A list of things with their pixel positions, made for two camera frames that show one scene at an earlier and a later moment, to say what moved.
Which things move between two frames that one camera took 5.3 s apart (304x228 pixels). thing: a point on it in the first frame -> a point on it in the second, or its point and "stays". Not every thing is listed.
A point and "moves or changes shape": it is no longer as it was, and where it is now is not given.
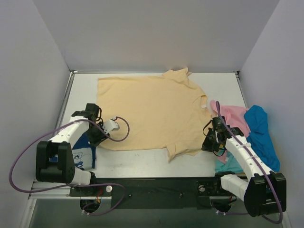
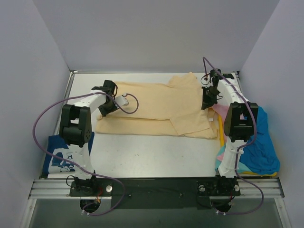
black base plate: [153, 193] stays
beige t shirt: [168, 111] moves or changes shape
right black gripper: [208, 140] -> [206, 102]
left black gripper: [97, 137] -> [104, 110]
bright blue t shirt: [259, 137] stays
